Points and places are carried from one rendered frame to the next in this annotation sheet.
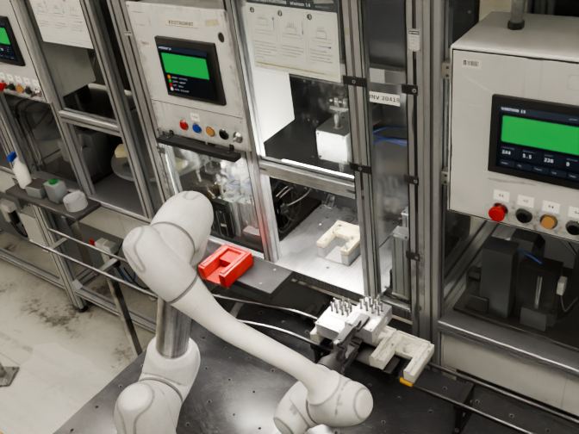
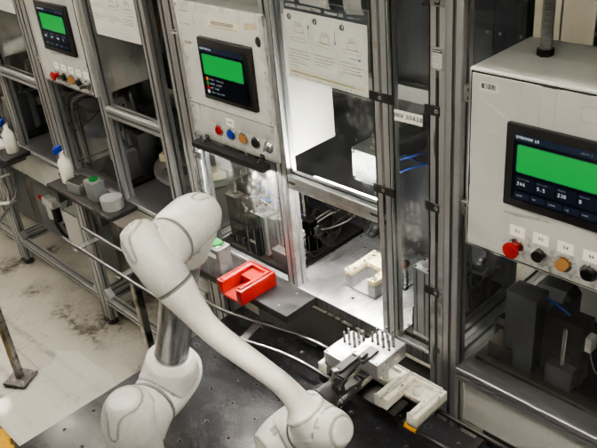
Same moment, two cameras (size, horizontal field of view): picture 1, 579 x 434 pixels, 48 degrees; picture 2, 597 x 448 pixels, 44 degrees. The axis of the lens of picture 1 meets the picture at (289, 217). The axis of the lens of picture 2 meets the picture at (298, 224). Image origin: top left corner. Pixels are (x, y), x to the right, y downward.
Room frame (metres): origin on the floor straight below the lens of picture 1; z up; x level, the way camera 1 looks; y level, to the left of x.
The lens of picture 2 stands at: (-0.20, -0.24, 2.36)
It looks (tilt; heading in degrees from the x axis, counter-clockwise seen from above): 30 degrees down; 8
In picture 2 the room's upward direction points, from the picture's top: 6 degrees counter-clockwise
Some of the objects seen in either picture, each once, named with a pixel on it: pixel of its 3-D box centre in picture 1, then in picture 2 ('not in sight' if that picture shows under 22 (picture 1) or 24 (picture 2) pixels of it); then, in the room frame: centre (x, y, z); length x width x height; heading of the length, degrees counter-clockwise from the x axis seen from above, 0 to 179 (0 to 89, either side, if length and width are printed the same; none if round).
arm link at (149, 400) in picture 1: (145, 418); (132, 423); (1.29, 0.51, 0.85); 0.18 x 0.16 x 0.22; 162
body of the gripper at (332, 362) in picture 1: (333, 363); (330, 393); (1.28, -0.06, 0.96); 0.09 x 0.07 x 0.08; 141
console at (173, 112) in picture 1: (211, 65); (252, 70); (2.08, 0.18, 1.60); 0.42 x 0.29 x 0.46; 50
